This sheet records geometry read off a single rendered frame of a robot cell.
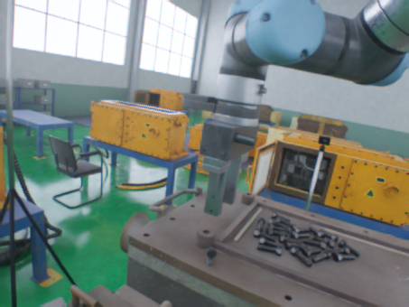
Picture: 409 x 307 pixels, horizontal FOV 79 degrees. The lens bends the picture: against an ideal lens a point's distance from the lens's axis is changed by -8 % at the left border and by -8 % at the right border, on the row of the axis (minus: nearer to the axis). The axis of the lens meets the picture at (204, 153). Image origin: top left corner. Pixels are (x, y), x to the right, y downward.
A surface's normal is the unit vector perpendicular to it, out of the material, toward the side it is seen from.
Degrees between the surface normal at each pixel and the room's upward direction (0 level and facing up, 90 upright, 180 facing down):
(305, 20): 90
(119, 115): 90
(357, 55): 111
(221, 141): 90
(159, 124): 90
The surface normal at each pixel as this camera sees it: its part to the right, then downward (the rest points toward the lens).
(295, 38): 0.16, 0.26
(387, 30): -0.70, 0.61
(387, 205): -0.44, 0.15
